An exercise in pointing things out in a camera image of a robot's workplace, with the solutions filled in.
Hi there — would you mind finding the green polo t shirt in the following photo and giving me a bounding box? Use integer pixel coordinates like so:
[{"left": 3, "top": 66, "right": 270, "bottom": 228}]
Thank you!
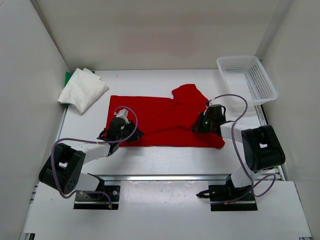
[{"left": 64, "top": 72, "right": 73, "bottom": 86}]

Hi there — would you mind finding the red t shirt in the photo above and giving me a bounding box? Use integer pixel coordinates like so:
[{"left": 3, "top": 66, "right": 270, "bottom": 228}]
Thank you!
[{"left": 106, "top": 84, "right": 225, "bottom": 149}]

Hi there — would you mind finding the aluminium front rail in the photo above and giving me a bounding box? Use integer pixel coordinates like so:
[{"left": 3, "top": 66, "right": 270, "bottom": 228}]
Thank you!
[{"left": 96, "top": 174, "right": 228, "bottom": 183}]

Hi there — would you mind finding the white plastic mesh basket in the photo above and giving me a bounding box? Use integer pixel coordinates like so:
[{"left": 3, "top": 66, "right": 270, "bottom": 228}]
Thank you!
[{"left": 216, "top": 55, "right": 278, "bottom": 106}]

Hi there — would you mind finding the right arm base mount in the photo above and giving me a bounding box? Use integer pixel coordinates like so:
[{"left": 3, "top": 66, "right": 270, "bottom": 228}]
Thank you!
[{"left": 196, "top": 176, "right": 258, "bottom": 212}]

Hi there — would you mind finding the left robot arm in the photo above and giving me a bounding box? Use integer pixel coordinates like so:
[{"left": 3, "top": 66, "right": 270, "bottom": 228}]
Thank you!
[{"left": 38, "top": 106, "right": 144, "bottom": 200}]

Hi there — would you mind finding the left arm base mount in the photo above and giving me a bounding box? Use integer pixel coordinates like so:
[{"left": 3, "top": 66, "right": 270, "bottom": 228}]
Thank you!
[{"left": 73, "top": 177, "right": 121, "bottom": 211}]

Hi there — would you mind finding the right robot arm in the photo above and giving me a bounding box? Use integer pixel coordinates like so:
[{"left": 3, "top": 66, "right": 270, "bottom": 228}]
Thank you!
[{"left": 192, "top": 104, "right": 286, "bottom": 200}]

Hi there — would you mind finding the white t shirt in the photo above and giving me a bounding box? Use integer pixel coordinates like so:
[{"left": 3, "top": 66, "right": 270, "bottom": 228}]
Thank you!
[{"left": 57, "top": 68, "right": 109, "bottom": 115}]

